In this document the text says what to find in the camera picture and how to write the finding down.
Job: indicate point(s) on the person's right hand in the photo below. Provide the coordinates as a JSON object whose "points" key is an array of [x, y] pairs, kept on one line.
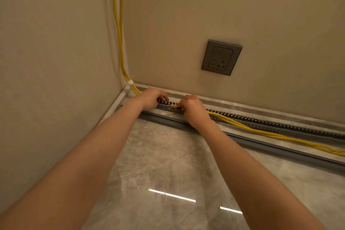
{"points": [[194, 111]]}

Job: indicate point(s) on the person's left hand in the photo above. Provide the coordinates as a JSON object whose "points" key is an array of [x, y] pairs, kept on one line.
{"points": [[149, 97]]}

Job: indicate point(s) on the person's right fingers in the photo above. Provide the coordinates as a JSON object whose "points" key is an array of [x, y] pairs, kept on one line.
{"points": [[182, 104]]}

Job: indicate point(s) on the person's left fingers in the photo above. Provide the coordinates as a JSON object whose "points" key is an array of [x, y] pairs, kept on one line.
{"points": [[163, 97]]}

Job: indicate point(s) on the person's right forearm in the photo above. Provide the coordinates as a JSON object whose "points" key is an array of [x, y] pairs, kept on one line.
{"points": [[250, 178]]}

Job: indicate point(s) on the person's left forearm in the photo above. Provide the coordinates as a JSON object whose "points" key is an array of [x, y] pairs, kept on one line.
{"points": [[80, 162]]}

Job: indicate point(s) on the grey metal floor strip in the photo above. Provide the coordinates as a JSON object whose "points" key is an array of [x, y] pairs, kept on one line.
{"points": [[269, 148]]}

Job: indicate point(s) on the grey wall socket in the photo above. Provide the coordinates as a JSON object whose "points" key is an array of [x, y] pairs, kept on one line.
{"points": [[221, 57]]}

